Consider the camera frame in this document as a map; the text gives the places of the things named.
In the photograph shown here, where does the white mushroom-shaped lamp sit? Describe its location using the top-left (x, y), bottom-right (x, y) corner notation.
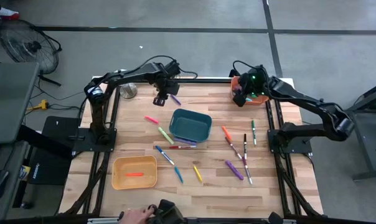
top-left (113, 68), bottom-right (138, 100)

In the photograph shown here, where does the grey desk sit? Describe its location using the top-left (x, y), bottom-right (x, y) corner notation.
top-left (0, 62), bottom-right (40, 144)

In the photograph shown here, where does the dark metal cart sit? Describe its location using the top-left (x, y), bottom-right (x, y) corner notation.
top-left (346, 79), bottom-right (376, 181)

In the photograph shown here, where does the yellow blue small package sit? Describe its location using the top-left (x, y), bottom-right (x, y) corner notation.
top-left (19, 165), bottom-right (32, 181)

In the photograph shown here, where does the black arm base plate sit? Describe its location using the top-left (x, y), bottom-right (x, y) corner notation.
top-left (267, 129), bottom-right (314, 155)
top-left (72, 127), bottom-right (118, 153)

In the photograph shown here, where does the pale purple slim highlighter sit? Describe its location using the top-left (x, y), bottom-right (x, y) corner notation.
top-left (173, 137), bottom-right (197, 146)

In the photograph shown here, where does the purple whiteboard marker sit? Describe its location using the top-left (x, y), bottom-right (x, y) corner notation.
top-left (241, 157), bottom-right (253, 185)

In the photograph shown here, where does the black handheld device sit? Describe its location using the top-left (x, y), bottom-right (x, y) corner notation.
top-left (147, 198), bottom-right (186, 224)

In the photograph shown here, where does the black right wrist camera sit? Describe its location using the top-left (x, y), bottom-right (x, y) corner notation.
top-left (251, 65), bottom-right (268, 80)

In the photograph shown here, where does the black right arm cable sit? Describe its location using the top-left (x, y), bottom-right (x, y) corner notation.
top-left (232, 60), bottom-right (263, 78)

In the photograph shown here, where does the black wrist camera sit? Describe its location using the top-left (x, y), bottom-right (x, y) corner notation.
top-left (251, 65), bottom-right (268, 80)
top-left (164, 60), bottom-right (182, 77)

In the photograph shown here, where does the person's foot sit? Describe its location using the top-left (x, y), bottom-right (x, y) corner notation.
top-left (0, 1), bottom-right (21, 21)

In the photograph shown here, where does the person's hand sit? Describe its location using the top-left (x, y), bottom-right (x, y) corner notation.
top-left (118, 207), bottom-right (156, 224)

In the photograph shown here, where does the orange plastic basket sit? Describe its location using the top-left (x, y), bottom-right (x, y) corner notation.
top-left (230, 75), bottom-right (270, 106)

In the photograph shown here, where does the black floor fan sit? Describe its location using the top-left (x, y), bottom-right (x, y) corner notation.
top-left (0, 19), bottom-right (63, 87)

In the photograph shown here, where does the black Husky case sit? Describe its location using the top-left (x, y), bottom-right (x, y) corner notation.
top-left (27, 116), bottom-right (83, 187)

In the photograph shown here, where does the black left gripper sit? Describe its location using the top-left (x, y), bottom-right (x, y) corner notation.
top-left (153, 79), bottom-right (181, 106)

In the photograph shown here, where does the yellow-green slim highlighter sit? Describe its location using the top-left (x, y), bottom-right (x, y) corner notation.
top-left (157, 126), bottom-right (175, 146)

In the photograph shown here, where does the yellow translucent highlighter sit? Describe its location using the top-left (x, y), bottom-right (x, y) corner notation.
top-left (193, 165), bottom-right (204, 184)

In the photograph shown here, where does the blue whiteboard marker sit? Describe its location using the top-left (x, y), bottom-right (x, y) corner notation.
top-left (154, 145), bottom-right (176, 166)

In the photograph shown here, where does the teal translucent highlighter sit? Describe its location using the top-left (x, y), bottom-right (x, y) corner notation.
top-left (174, 166), bottom-right (184, 184)

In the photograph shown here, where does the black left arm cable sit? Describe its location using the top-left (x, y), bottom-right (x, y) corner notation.
top-left (122, 55), bottom-right (199, 80)

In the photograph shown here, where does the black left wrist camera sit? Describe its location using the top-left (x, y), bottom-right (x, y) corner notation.
top-left (164, 60), bottom-right (182, 77)

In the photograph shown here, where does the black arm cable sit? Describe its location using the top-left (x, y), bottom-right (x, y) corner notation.
top-left (122, 55), bottom-right (199, 80)
top-left (232, 60), bottom-right (263, 78)

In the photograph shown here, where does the dark teal plastic basket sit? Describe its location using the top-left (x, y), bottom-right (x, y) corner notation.
top-left (169, 108), bottom-right (213, 143)

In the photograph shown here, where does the yellow plastic basket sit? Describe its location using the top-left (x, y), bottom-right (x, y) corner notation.
top-left (111, 154), bottom-right (158, 191)

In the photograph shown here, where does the black floor cable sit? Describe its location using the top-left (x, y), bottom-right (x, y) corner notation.
top-left (35, 76), bottom-right (89, 113)

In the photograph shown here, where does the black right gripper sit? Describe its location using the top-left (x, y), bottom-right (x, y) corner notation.
top-left (233, 77), bottom-right (258, 108)

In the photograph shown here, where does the yellow power plug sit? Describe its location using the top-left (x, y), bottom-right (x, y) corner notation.
top-left (26, 99), bottom-right (49, 112)

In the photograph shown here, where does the black aluminium table frame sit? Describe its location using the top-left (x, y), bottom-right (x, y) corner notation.
top-left (59, 76), bottom-right (324, 218)

